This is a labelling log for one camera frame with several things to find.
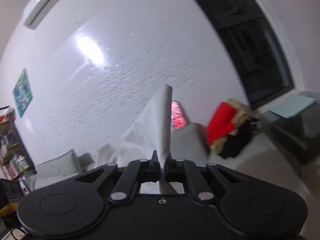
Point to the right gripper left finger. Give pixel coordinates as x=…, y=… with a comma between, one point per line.
x=154, y=167

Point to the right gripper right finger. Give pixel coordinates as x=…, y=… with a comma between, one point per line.
x=169, y=169

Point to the white t-shirt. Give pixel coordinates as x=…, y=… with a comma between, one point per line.
x=150, y=132

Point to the grey sofa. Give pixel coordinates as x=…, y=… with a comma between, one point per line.
x=260, y=159

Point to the red folded garment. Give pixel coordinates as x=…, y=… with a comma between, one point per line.
x=221, y=123

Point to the black folded garment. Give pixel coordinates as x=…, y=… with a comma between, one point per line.
x=236, y=143

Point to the grey throw pillow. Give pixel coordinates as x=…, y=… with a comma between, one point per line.
x=65, y=165

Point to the tan folded garment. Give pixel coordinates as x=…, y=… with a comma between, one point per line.
x=240, y=117

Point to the dark glass side table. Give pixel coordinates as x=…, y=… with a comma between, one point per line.
x=297, y=135

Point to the bookshelf with items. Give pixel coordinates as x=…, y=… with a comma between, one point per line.
x=16, y=164

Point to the dark window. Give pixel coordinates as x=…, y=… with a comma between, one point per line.
x=253, y=47

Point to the teal wall poster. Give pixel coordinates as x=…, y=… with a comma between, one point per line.
x=22, y=93

